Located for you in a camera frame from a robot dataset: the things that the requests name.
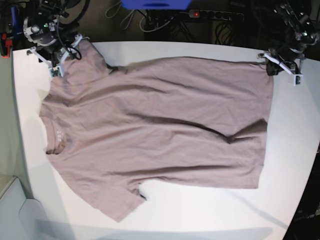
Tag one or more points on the blue box at top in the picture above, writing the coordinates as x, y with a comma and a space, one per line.
155, 4

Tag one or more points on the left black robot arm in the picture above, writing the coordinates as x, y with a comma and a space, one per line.
287, 24

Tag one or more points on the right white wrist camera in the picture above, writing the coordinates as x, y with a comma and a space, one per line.
56, 71

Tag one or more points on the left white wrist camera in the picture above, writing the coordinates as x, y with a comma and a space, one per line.
295, 79

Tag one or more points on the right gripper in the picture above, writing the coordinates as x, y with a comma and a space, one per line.
54, 56

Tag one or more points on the white side table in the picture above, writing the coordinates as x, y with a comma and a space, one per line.
19, 216

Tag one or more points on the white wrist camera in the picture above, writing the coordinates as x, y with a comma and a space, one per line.
56, 71
295, 79

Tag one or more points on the mauve t-shirt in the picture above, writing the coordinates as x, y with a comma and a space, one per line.
183, 120

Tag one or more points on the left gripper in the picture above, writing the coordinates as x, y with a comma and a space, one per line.
290, 61

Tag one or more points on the grey power strip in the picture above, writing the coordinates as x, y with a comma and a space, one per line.
215, 15

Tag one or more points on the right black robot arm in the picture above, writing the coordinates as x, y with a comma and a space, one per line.
54, 41

